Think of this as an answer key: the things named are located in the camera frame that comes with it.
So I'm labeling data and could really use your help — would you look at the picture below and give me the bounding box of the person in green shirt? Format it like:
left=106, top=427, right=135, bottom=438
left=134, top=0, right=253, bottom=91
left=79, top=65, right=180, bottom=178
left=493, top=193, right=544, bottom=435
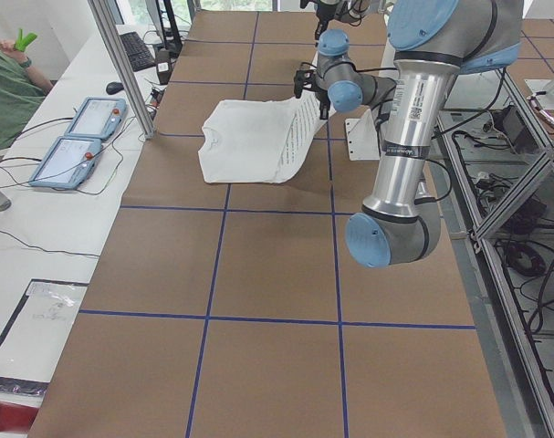
left=0, top=39, right=54, bottom=150

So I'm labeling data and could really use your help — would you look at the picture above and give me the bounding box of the upper blue teach pendant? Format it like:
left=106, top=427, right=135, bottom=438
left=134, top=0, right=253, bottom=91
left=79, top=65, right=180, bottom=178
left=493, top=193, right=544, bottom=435
left=65, top=97, right=127, bottom=141

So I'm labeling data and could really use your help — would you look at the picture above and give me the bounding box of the black keyboard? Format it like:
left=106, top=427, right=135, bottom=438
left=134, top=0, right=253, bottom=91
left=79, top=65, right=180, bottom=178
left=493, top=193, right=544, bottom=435
left=120, top=32, right=155, bottom=72

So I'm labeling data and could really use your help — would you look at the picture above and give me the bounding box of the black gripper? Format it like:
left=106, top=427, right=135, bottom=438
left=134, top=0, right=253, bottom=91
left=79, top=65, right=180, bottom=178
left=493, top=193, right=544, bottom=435
left=315, top=86, right=330, bottom=120
left=314, top=4, right=335, bottom=42

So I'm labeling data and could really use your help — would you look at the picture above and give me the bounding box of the black computer mouse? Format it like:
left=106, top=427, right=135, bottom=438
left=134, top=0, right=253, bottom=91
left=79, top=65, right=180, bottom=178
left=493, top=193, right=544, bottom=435
left=105, top=81, right=124, bottom=95

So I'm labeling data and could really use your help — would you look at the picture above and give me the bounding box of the green plastic clamp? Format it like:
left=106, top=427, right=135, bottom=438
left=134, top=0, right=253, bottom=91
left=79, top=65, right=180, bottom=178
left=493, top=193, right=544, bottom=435
left=14, top=28, right=37, bottom=52

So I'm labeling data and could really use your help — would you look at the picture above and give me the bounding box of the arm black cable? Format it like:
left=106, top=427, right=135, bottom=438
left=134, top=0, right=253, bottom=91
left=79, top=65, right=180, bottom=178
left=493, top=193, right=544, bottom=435
left=349, top=63, right=510, bottom=206

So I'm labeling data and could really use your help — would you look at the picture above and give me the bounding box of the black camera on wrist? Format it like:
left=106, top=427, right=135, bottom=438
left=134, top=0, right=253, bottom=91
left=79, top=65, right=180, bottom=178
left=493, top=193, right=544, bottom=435
left=294, top=68, right=318, bottom=99

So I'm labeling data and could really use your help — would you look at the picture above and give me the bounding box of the white long-sleeve printed shirt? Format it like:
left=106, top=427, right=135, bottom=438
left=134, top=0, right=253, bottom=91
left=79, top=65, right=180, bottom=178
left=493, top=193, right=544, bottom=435
left=198, top=90, right=325, bottom=183

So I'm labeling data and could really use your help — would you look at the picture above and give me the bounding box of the blue teach pendant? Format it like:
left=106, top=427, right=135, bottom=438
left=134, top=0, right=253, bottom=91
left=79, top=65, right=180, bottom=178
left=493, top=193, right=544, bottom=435
left=65, top=97, right=127, bottom=141
left=28, top=136, right=102, bottom=190

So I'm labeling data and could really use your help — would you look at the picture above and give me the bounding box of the aluminium frame post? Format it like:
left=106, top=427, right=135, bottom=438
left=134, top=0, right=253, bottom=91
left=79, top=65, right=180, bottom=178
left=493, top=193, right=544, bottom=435
left=88, top=0, right=154, bottom=140

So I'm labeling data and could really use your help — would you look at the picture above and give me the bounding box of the lower blue teach pendant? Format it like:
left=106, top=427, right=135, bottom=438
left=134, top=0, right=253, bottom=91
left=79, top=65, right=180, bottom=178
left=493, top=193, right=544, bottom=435
left=28, top=136, right=102, bottom=190

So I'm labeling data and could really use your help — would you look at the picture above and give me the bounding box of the plastic document sleeve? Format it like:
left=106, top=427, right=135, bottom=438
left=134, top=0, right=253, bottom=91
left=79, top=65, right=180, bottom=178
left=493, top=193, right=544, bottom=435
left=0, top=278, right=88, bottom=398

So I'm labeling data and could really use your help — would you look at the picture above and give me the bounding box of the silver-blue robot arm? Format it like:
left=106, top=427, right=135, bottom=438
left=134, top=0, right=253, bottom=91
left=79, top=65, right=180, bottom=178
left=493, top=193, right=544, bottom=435
left=299, top=0, right=394, bottom=43
left=313, top=1, right=524, bottom=267

